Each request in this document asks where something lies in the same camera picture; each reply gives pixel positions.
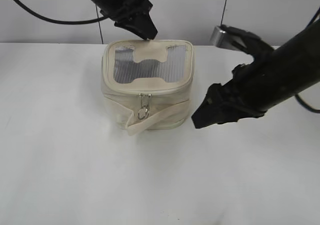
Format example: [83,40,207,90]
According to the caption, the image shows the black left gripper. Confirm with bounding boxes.
[99,0,158,40]

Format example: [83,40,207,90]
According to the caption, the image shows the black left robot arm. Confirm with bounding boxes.
[91,0,158,40]

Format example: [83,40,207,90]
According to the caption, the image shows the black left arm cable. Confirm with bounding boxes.
[0,0,108,26]

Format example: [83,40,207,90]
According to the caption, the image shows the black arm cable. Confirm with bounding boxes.
[294,92,320,115]
[0,0,108,26]

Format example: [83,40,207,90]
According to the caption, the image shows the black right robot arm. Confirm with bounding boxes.
[191,12,320,129]

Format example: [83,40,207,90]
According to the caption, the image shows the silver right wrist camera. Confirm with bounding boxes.
[209,25,247,51]

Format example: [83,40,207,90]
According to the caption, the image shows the cream canvas zipper bag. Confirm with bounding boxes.
[101,40,195,136]

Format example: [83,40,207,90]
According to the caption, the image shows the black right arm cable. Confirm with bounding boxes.
[294,92,320,115]

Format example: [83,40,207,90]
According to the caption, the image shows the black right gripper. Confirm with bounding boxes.
[191,63,270,129]

